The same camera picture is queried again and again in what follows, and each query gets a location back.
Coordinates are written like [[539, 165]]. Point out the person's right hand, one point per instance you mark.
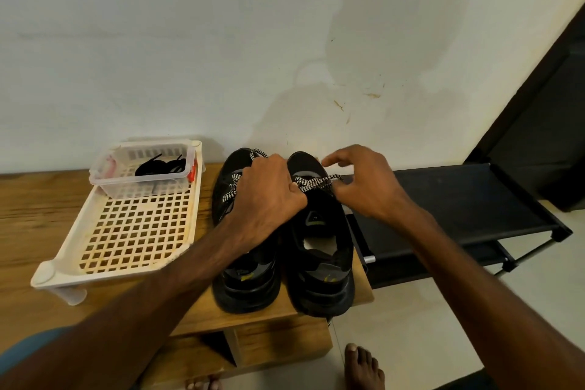
[[375, 186]]

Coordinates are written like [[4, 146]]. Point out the person's left hand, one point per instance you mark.
[[265, 202]]

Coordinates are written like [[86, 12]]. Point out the black white patterned shoelace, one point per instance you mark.
[[230, 186], [315, 183]]

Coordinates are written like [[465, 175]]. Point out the black shoe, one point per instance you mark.
[[247, 285], [320, 275]]

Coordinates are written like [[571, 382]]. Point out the black shoelaces bundle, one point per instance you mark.
[[151, 168]]

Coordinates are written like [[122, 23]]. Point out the person's left forearm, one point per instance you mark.
[[137, 321]]

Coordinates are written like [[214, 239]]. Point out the person's right forearm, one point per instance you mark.
[[484, 303]]

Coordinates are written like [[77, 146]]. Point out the person's blue shorts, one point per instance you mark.
[[23, 348]]

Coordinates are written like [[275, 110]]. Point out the red label sticker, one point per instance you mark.
[[192, 169]]

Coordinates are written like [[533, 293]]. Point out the black shoe rack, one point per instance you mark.
[[457, 202]]

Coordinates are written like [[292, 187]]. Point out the large white plastic tray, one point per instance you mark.
[[133, 230]]

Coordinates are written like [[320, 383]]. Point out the small white plastic basket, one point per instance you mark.
[[111, 189]]

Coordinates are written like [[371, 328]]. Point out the dark door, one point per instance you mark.
[[544, 129]]

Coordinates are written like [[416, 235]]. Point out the low wooden table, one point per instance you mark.
[[27, 230]]

